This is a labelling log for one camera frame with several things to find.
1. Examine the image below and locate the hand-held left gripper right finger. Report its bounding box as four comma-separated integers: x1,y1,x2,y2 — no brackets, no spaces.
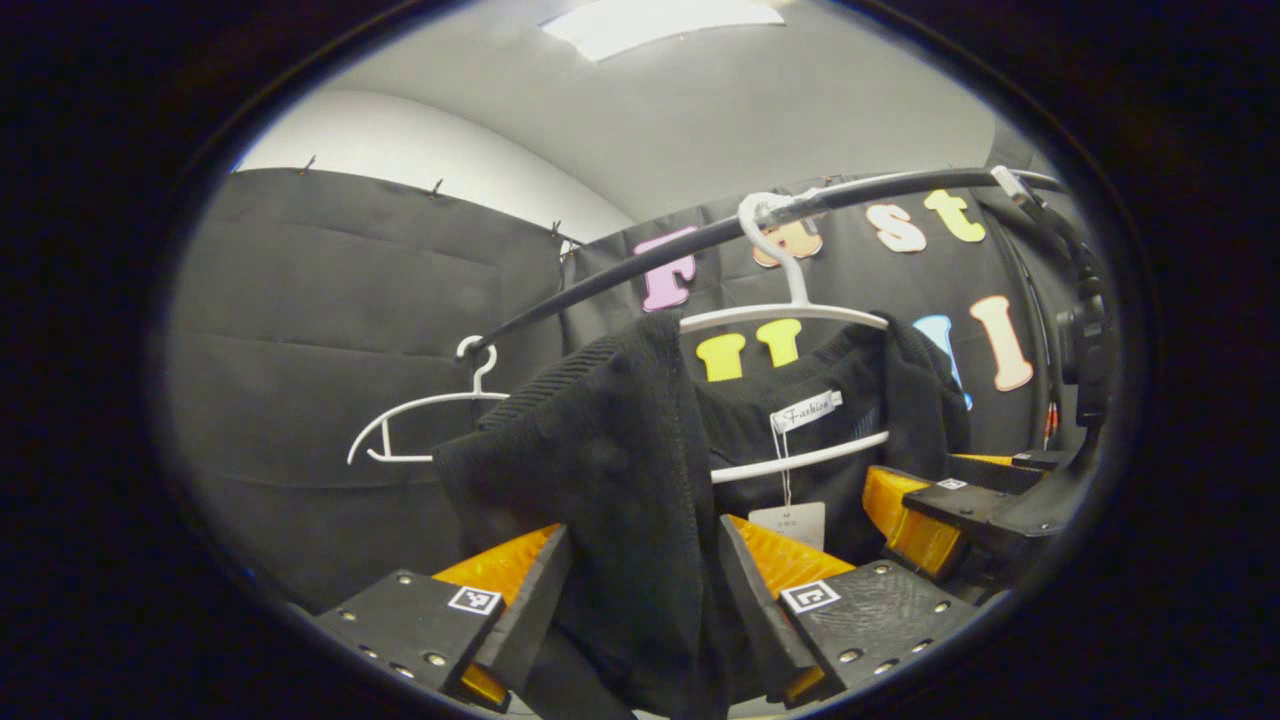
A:
718,514,981,709

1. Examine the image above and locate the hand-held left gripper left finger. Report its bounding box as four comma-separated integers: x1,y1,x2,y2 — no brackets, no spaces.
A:
312,524,573,713

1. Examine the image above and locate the black knit cardigan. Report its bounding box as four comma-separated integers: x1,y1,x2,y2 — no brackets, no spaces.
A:
432,310,973,720

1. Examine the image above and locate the white clothes hanger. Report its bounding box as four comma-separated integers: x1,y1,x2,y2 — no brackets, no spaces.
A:
346,335,511,466
680,192,891,485

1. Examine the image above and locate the black metal clothes rack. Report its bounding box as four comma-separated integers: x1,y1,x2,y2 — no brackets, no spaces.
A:
470,166,1066,351

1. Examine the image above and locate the white paper hang tag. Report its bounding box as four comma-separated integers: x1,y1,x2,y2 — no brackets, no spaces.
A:
748,502,827,553

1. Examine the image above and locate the black backdrop cloth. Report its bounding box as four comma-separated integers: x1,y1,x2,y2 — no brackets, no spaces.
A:
165,165,1076,611

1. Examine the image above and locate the large ceiling light panel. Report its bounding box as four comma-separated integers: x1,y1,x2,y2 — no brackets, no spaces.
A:
540,0,786,63

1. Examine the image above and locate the black cable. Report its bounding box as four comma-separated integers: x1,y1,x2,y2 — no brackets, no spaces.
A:
990,165,1093,291

